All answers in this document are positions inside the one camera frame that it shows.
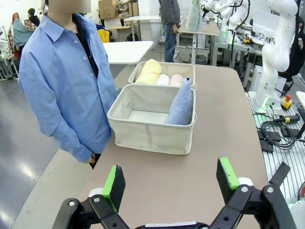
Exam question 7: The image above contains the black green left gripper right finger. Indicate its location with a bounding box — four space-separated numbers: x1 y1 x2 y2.
209 156 293 229

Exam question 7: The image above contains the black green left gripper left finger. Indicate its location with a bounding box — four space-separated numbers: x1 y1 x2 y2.
52 164 134 229

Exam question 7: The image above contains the person's right forearm blue sleeve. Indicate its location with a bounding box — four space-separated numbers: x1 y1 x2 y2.
39 112 96 164

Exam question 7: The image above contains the white folding table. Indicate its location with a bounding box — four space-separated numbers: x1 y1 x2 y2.
102 41 154 65

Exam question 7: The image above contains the person's right hand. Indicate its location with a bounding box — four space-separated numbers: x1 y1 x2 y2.
86 152 102 166

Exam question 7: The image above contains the black metal bar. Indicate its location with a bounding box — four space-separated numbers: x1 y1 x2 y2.
268 161 292 186

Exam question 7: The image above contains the black flat plate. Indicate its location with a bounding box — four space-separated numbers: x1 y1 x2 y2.
258 130 282 154

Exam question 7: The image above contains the beige fabric storage bin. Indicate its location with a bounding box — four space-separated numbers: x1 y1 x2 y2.
128 61 198 90
107 83 197 156

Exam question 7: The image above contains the black yellow hand controller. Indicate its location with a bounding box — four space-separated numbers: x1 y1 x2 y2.
279 114 301 124

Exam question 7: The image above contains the lavender blue cone towel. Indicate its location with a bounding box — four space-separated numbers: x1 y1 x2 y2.
163 76 193 126

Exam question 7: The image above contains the yellow emergency stop box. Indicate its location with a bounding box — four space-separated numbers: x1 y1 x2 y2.
279 94 294 111

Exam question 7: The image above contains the pink rolled towel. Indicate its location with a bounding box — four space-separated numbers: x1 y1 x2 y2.
169 73 185 87

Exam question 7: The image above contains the person in blue shirt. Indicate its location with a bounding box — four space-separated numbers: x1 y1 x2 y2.
18 12 119 164

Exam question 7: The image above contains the white rolled towel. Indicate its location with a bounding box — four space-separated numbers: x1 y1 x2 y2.
156 73 171 85

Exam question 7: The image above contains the yellow rolled towel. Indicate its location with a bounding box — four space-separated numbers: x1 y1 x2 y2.
135 59 163 84

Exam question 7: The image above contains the seated bystander in black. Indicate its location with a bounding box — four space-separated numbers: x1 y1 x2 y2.
287 18 305 77

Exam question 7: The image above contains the brown background table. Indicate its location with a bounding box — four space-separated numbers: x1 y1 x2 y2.
177 20 223 65

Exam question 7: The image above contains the yellow and black jacket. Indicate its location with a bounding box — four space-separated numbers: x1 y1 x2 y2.
96 23 114 45

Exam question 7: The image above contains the bystander in blue jeans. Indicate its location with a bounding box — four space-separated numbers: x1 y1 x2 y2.
158 0 182 63

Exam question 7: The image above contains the pale green hanging cloth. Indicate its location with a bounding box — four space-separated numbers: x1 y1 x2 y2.
185 0 203 32

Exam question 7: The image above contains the cardboard box stack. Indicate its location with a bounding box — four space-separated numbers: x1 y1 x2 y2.
98 0 140 20

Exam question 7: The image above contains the bystander with plaid cloth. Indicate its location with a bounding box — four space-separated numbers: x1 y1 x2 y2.
8 8 41 58

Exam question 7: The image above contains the black coiled cable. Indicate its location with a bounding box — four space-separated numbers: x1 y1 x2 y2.
259 120 296 150

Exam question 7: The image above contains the aluminium frame rack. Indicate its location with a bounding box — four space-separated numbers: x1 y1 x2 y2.
209 32 264 79

